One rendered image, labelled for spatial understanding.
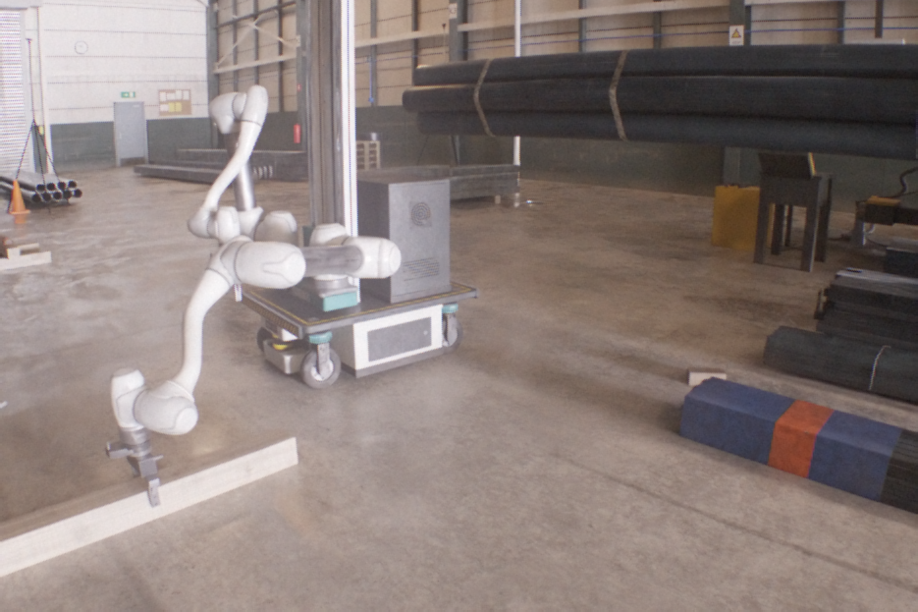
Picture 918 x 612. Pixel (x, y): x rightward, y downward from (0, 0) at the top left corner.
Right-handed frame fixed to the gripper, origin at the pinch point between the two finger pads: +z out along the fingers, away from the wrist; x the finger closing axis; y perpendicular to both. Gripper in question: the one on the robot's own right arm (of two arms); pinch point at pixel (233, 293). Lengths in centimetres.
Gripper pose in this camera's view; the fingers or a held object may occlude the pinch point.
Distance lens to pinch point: 288.6
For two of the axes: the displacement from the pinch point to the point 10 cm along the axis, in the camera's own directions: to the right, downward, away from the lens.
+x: -6.4, -1.7, 7.5
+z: 0.0, 9.7, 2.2
